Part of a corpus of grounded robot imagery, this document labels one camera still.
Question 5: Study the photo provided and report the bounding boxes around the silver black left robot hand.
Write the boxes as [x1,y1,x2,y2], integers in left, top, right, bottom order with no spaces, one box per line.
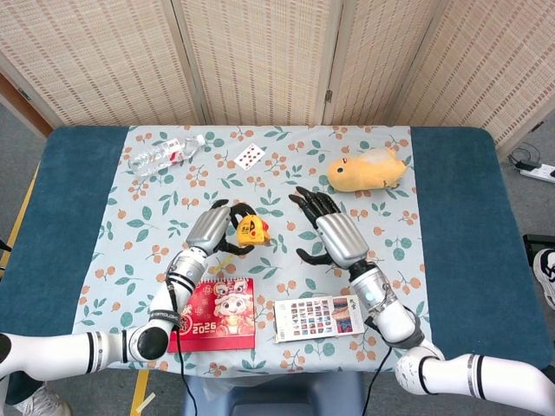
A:
[185,198,258,258]

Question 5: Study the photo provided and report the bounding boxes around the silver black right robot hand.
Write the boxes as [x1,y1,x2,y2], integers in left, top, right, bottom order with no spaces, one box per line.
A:
[288,185,370,270]

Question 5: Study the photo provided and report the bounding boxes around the yellow tape measure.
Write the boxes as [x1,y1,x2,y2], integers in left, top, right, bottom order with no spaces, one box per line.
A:
[206,215,271,278]

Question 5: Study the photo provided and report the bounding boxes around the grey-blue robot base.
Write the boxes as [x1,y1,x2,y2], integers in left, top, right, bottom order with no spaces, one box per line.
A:
[180,372,369,416]

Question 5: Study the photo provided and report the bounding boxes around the yellow plush animal toy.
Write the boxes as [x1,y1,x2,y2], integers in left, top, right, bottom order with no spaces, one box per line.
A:
[325,146,409,193]

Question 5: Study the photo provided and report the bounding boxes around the floral leaf-print tablecloth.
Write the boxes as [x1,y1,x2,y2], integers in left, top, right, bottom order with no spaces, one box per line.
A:
[71,124,430,377]

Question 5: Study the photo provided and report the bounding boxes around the red-pip playing card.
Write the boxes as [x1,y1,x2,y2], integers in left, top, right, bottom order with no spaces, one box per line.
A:
[232,144,267,171]

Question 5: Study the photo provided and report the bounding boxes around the postcard box with photo grid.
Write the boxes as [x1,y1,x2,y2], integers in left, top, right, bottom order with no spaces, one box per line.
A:
[272,295,366,344]

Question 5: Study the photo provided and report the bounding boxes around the red 2026 desk calendar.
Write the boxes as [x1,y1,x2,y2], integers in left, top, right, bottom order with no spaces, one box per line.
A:
[166,276,257,354]

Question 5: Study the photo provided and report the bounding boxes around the clear plastic water bottle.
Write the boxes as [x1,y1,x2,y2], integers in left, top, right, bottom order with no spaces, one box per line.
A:
[128,133,207,178]

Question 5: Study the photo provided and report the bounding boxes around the teal blue table cover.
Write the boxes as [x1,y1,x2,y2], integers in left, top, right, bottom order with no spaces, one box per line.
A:
[0,125,554,393]

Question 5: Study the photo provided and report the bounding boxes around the woven bamboo folding screen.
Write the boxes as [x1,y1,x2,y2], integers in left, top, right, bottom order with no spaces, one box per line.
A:
[0,0,555,148]

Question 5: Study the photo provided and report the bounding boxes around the black box on floor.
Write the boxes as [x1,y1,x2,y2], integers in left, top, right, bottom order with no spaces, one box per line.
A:
[522,233,555,261]

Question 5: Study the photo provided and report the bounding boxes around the black and white sneaker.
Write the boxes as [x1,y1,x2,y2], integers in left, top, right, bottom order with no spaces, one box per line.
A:
[532,249,555,311]

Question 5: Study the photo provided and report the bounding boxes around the white power strip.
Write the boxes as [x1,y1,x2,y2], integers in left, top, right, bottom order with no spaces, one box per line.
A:
[519,163,555,182]

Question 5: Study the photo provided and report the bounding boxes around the brown wooden door panel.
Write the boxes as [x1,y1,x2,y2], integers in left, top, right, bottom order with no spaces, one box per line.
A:
[0,71,54,140]

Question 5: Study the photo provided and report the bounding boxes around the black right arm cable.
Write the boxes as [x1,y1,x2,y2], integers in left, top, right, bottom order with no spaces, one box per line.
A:
[363,315,394,416]

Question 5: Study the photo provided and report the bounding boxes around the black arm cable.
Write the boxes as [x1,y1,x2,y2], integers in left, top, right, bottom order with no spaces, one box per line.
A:
[164,276,194,416]
[363,315,394,416]

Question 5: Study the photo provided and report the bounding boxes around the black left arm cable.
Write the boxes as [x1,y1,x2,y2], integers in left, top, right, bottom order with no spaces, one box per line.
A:
[164,276,194,416]

